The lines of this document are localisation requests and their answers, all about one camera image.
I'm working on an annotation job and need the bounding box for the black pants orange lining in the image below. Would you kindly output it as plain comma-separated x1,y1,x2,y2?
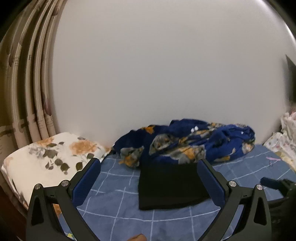
138,163,209,211

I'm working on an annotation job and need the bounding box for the person's left hand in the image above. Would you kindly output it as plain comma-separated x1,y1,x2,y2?
128,233,147,241

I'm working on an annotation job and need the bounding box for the white dotted quilt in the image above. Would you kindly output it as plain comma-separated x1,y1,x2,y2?
263,112,296,171

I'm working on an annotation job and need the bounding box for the white floral pillow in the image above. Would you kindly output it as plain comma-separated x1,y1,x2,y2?
1,132,110,216

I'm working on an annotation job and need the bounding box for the blue floral blanket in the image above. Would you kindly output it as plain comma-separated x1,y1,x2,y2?
112,118,255,168

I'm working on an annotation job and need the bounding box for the beige curtain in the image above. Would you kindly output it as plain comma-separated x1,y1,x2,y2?
1,0,64,160

